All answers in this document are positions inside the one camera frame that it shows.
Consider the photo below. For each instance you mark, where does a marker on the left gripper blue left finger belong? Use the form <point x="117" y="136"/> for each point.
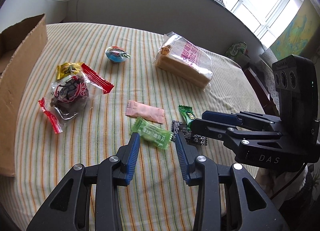
<point x="129" y="159"/>

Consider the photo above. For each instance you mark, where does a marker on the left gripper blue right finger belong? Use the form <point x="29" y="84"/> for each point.
<point x="186" y="156"/>

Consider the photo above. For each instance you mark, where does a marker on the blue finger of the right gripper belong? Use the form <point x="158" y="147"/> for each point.
<point x="210" y="129"/>
<point x="221" y="117"/>

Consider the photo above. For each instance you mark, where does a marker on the black patterned snack packet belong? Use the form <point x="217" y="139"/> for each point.
<point x="190" y="137"/>

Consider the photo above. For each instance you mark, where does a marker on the light green candy packet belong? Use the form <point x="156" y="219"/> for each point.
<point x="160" y="137"/>

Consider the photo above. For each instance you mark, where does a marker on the dark green candy packet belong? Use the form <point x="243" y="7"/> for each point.
<point x="187" y="114"/>

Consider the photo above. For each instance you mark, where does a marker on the pink candy packet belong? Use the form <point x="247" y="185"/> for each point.
<point x="137" y="109"/>

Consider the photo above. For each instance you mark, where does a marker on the dark dried fruit bag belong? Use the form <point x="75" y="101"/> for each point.
<point x="69" y="96"/>

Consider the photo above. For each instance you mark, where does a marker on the packaged sliced bread loaf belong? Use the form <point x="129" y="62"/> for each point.
<point x="182" y="58"/>

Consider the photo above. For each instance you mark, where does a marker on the dark red box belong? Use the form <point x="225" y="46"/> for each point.
<point x="261" y="92"/>

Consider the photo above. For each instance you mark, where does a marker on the green shopping bag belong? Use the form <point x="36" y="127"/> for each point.
<point x="236" y="50"/>

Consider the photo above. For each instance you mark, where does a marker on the white lace cloth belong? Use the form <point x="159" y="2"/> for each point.
<point x="267" y="60"/>

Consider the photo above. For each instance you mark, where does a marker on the blue jelly cup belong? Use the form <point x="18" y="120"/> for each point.
<point x="117" y="54"/>

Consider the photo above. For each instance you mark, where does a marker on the yellow candy packet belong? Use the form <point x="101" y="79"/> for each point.
<point x="67" y="69"/>

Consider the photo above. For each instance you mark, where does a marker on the brown cardboard box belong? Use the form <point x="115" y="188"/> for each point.
<point x="21" y="46"/>

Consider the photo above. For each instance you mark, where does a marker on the black camera box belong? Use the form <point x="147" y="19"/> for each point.
<point x="296" y="83"/>

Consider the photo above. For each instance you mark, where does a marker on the landscape wall painting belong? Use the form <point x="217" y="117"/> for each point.
<point x="295" y="38"/>

